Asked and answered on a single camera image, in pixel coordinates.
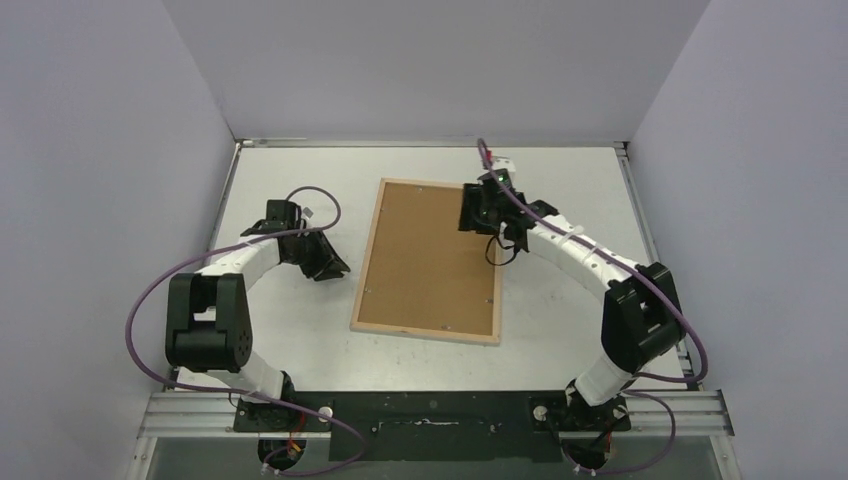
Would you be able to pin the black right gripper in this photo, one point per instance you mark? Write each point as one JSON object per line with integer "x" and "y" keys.
{"x": 473, "y": 208}

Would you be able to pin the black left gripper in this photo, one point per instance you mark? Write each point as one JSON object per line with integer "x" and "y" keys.
{"x": 327, "y": 265}

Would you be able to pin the brown cardboard backing board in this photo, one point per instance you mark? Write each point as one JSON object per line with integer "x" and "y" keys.
{"x": 430, "y": 258}

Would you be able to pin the white wooden picture frame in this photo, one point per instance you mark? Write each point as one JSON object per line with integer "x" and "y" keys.
{"x": 424, "y": 334}

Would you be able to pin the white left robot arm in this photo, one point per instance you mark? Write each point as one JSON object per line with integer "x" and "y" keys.
{"x": 208, "y": 322}

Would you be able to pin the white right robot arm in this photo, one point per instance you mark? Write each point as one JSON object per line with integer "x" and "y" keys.
{"x": 639, "y": 303}

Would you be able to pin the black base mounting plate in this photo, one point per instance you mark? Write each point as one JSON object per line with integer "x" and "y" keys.
{"x": 447, "y": 426}

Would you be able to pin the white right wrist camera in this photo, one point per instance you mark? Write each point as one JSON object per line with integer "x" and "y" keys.
{"x": 504, "y": 168}

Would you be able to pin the aluminium front rail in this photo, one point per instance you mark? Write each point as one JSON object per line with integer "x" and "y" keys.
{"x": 210, "y": 415}

